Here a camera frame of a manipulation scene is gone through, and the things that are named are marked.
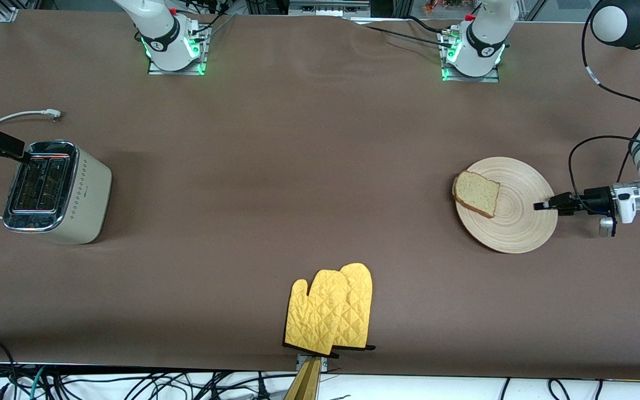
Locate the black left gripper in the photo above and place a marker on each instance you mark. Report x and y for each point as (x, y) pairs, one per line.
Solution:
(595, 199)

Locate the round wooden plate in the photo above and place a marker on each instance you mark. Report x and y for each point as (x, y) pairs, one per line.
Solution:
(520, 216)

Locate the brown bread slice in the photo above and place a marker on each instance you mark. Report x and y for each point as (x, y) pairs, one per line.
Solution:
(476, 193)

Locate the beige chrome two-slot toaster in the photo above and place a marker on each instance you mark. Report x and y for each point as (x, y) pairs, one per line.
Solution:
(59, 191)

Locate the yellow quilted oven mitt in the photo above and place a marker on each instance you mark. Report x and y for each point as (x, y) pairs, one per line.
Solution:
(315, 316)
(360, 300)

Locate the brown table cover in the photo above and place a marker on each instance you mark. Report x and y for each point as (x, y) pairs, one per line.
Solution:
(298, 139)

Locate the grey metal background device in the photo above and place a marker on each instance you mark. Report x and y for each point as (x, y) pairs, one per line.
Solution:
(328, 6)

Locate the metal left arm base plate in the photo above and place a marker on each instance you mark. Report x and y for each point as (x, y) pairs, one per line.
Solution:
(448, 75)

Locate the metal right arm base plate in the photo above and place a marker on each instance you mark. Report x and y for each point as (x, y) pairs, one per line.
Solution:
(204, 47)

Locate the wooden post with metal bracket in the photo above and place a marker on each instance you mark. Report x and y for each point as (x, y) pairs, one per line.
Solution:
(306, 383)

